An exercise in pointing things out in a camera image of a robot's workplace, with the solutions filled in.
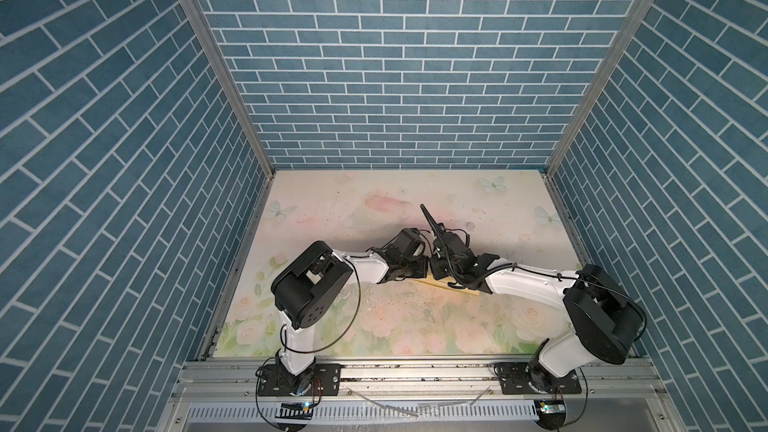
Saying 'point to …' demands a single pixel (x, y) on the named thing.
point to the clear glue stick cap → (470, 226)
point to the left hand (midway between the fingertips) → (428, 269)
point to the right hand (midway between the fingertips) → (432, 255)
